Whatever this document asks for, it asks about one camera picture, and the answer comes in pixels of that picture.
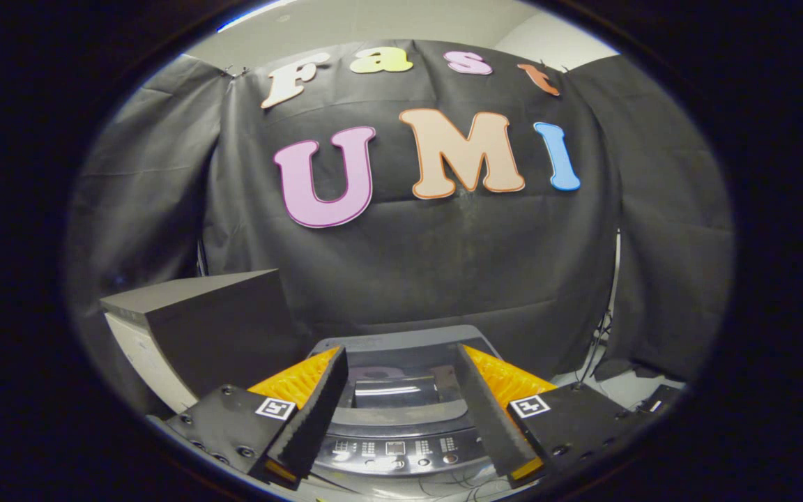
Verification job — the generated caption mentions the black backdrop cloth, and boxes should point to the black backdrop cloth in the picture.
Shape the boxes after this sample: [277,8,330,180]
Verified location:
[63,38,735,391]

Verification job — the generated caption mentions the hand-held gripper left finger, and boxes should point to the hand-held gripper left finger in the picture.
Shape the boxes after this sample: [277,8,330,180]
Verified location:
[165,347,350,492]

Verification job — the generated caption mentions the grey and beige cabinet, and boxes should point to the grey and beige cabinet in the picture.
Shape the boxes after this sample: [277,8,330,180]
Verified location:
[100,269,313,417]

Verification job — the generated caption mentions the black box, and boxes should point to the black box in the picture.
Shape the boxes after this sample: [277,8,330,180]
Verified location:
[635,383,685,417]

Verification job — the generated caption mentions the grey washing machine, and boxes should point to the grey washing machine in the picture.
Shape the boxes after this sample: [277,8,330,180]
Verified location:
[307,324,514,492]

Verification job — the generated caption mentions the black hanging cables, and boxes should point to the black hanging cables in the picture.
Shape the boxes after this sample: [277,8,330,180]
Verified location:
[578,312,616,386]

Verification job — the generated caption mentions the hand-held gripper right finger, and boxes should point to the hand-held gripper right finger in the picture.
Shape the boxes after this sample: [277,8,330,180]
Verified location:
[456,343,653,489]

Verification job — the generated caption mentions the black floor cables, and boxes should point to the black floor cables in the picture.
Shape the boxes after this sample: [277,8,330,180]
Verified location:
[412,466,514,500]

